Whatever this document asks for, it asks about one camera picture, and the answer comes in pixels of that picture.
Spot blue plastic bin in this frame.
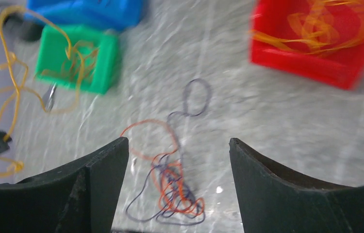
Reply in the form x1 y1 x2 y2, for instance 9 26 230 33
26 0 146 32

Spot coloured wire bundle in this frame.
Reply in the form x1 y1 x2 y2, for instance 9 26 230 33
120 78 213 226

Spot red plastic bin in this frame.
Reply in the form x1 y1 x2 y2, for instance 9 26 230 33
249 0 364 90

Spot silver open-end wrench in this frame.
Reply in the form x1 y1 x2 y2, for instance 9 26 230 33
42 83 57 112

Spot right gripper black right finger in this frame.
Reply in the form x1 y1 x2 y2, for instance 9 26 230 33
229 138 364 233

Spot green plastic bin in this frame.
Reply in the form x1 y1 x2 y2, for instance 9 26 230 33
35 25 121 94

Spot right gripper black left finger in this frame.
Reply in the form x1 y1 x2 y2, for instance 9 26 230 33
0 137 129 233

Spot yellow wires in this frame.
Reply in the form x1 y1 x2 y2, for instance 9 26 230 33
37 40 100 84

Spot black corrugated hose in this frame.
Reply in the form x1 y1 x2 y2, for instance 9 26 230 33
0 3 44 42

